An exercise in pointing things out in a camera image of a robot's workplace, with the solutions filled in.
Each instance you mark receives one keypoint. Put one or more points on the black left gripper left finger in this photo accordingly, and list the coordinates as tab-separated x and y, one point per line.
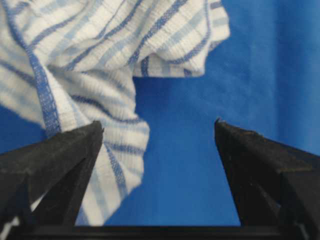
42	185

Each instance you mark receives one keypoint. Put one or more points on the blue table mat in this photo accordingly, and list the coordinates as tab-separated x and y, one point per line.
265	76

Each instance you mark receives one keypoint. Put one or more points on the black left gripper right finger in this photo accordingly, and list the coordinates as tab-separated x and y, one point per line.
275	187

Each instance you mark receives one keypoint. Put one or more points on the white blue striped towel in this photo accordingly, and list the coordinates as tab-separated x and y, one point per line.
67	63

